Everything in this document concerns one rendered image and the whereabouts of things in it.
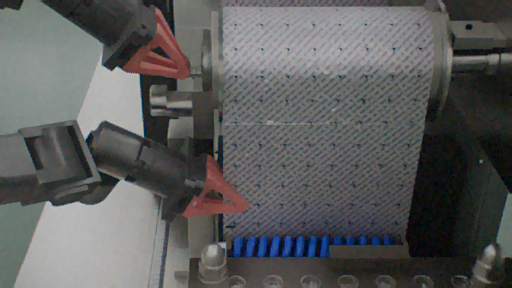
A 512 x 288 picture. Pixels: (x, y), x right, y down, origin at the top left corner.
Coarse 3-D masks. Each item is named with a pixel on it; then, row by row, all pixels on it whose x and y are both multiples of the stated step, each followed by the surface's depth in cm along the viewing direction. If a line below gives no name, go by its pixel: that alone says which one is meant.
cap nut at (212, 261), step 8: (208, 248) 81; (216, 248) 81; (208, 256) 81; (216, 256) 81; (200, 264) 82; (208, 264) 81; (216, 264) 81; (224, 264) 82; (200, 272) 83; (208, 272) 81; (216, 272) 81; (224, 272) 83; (200, 280) 83; (208, 280) 82; (216, 280) 82; (224, 280) 83
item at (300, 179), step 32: (224, 128) 81; (256, 128) 81; (288, 128) 81; (320, 128) 81; (352, 128) 81; (384, 128) 82; (416, 128) 82; (224, 160) 83; (256, 160) 83; (288, 160) 83; (320, 160) 84; (352, 160) 84; (384, 160) 84; (416, 160) 84; (256, 192) 86; (288, 192) 86; (320, 192) 86; (352, 192) 86; (384, 192) 86; (224, 224) 88; (256, 224) 88; (288, 224) 89; (320, 224) 89; (352, 224) 89; (384, 224) 89
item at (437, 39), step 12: (216, 12) 81; (432, 12) 82; (216, 24) 79; (432, 24) 80; (216, 36) 78; (216, 48) 78; (216, 60) 78; (216, 72) 78; (216, 84) 79; (432, 84) 80; (216, 96) 80; (432, 96) 81; (216, 108) 83
